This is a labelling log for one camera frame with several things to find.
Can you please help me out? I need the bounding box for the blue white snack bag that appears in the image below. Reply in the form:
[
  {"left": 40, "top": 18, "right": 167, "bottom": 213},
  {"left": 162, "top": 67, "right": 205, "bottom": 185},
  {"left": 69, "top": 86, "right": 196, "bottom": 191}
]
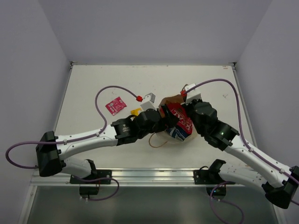
[{"left": 165, "top": 126, "right": 189, "bottom": 142}]

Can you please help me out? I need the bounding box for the brown paper bag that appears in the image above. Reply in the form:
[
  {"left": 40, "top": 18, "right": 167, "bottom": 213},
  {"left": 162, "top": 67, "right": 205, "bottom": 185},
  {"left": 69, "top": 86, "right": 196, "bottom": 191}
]
[{"left": 148, "top": 94, "right": 197, "bottom": 148}]

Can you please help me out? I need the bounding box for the large red snack bag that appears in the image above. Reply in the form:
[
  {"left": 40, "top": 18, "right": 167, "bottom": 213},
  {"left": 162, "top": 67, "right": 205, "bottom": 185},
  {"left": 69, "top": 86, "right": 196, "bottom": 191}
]
[{"left": 168, "top": 103, "right": 192, "bottom": 136}]

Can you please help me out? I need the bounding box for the yellow snack packet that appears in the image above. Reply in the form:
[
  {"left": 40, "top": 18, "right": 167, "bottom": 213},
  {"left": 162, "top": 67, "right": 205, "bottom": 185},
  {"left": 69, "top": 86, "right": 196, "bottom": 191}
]
[{"left": 130, "top": 108, "right": 142, "bottom": 116}]

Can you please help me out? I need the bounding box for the small pink snack packet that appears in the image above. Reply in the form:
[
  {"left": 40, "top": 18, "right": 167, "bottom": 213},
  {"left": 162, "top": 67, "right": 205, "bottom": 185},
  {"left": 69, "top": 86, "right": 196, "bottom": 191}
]
[{"left": 105, "top": 97, "right": 127, "bottom": 116}]

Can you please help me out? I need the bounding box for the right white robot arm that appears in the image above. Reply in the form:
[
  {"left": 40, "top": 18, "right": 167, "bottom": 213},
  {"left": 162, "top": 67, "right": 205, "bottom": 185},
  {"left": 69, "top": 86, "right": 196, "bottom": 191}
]
[{"left": 183, "top": 100, "right": 299, "bottom": 209}]

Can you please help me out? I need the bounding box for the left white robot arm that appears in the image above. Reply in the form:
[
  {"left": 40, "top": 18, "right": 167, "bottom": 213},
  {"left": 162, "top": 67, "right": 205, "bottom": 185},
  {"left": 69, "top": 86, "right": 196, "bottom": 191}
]
[{"left": 36, "top": 105, "right": 179, "bottom": 183}]

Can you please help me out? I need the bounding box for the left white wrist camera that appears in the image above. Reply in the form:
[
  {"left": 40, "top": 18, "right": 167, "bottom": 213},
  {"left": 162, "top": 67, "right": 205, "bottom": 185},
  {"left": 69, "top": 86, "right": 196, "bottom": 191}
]
[{"left": 140, "top": 93, "right": 156, "bottom": 111}]

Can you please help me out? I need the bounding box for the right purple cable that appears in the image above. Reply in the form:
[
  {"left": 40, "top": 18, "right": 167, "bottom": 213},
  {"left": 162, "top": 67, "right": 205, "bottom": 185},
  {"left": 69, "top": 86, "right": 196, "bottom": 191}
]
[{"left": 184, "top": 78, "right": 299, "bottom": 224}]

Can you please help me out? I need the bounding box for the purple cable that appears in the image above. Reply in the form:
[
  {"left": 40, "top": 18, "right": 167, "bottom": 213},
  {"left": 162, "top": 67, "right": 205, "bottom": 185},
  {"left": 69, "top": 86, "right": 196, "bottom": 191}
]
[
  {"left": 184, "top": 78, "right": 299, "bottom": 224},
  {"left": 6, "top": 85, "right": 120, "bottom": 202}
]

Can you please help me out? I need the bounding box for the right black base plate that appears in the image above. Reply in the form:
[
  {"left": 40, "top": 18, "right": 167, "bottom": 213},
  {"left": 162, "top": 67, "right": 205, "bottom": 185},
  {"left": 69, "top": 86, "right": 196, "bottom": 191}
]
[{"left": 193, "top": 166, "right": 225, "bottom": 185}]

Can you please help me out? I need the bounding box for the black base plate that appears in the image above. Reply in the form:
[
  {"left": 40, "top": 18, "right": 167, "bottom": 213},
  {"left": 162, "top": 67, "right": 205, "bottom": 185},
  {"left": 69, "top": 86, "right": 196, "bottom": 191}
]
[
  {"left": 193, "top": 166, "right": 225, "bottom": 185},
  {"left": 70, "top": 169, "right": 112, "bottom": 184}
]

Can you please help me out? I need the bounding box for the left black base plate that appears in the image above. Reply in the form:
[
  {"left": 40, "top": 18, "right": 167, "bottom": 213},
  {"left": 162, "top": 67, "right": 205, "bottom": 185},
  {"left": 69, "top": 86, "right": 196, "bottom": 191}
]
[{"left": 70, "top": 169, "right": 112, "bottom": 184}]

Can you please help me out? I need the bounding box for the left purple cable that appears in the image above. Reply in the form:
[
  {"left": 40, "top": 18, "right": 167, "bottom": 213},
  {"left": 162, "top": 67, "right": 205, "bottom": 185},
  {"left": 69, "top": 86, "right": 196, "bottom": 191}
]
[{"left": 6, "top": 85, "right": 120, "bottom": 202}]

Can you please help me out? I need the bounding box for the aluminium mounting rail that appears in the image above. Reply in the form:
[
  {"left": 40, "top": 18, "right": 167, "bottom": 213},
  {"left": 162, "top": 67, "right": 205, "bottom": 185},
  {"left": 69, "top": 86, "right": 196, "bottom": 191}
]
[{"left": 29, "top": 167, "right": 257, "bottom": 187}]

